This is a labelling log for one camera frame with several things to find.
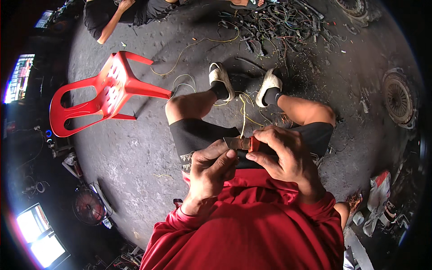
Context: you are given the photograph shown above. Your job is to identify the person's left hand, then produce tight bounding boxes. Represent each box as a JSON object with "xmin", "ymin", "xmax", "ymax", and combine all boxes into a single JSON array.
[{"xmin": 180, "ymin": 138, "xmax": 239, "ymax": 217}]

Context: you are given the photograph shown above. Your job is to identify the person's right hand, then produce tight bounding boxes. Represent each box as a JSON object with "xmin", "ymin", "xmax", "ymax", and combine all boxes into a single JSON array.
[{"xmin": 246, "ymin": 125, "xmax": 326, "ymax": 205}]

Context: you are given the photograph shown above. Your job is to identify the orange utility knife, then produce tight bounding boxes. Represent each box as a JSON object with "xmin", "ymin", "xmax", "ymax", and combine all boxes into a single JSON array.
[{"xmin": 223, "ymin": 136, "xmax": 261, "ymax": 152}]

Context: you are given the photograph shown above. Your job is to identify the pale yellow wire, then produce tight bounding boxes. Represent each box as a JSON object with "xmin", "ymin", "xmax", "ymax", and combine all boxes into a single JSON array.
[{"xmin": 238, "ymin": 94, "xmax": 248, "ymax": 140}]

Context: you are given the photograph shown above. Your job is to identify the person's legs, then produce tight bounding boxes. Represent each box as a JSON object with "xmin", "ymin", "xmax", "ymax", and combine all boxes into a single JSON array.
[{"xmin": 165, "ymin": 62, "xmax": 337, "ymax": 173}]

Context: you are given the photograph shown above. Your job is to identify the person's body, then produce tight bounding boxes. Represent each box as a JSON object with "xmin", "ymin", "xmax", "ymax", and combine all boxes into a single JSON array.
[{"xmin": 180, "ymin": 168, "xmax": 338, "ymax": 270}]

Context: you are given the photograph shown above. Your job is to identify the white and red cloth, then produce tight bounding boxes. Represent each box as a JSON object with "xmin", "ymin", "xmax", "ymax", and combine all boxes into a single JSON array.
[{"xmin": 362, "ymin": 170, "xmax": 393, "ymax": 237}]

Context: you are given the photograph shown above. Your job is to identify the grey metal plate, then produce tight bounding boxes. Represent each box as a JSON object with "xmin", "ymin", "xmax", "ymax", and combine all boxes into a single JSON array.
[{"xmin": 344, "ymin": 225, "xmax": 376, "ymax": 270}]

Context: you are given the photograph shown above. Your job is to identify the black floor fan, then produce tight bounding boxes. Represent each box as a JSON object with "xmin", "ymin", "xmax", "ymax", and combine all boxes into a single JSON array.
[{"xmin": 72, "ymin": 187, "xmax": 108, "ymax": 226}]

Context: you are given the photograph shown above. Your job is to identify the rusty clutch disc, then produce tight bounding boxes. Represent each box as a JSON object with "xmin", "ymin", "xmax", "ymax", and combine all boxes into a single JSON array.
[{"xmin": 382, "ymin": 67, "xmax": 419, "ymax": 130}]

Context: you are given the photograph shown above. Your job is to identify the red plastic chair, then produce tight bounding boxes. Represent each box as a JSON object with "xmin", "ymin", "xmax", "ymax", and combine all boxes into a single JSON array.
[{"xmin": 49, "ymin": 51, "xmax": 173, "ymax": 138}]

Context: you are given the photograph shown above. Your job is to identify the dark clutch plate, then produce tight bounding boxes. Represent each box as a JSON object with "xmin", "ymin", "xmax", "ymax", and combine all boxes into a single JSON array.
[{"xmin": 333, "ymin": 0, "xmax": 383, "ymax": 27}]

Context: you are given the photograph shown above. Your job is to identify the grey looped wire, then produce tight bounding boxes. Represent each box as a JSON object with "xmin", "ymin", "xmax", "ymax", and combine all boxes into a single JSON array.
[{"xmin": 171, "ymin": 73, "xmax": 198, "ymax": 99}]

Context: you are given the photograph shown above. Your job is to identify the black cable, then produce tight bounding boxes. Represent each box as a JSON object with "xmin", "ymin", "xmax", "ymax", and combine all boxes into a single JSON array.
[{"xmin": 234, "ymin": 56, "xmax": 268, "ymax": 72}]

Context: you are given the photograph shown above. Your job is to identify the long yellow wire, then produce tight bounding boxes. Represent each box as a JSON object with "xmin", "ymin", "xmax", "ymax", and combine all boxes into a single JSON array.
[{"xmin": 150, "ymin": 20, "xmax": 241, "ymax": 77}]

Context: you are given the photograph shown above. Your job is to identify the heap of tangled wires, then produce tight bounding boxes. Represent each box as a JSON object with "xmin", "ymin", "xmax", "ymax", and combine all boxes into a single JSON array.
[{"xmin": 218, "ymin": 0, "xmax": 342, "ymax": 59}]

